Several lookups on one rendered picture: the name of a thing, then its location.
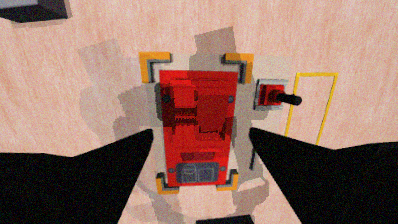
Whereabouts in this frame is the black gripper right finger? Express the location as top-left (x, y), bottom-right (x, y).
top-left (248, 127), bottom-right (398, 224)

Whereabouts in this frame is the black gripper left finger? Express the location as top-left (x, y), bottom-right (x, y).
top-left (0, 129), bottom-right (153, 224)

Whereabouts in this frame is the yellow rectangular outline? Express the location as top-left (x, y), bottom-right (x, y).
top-left (285, 72), bottom-right (338, 145)

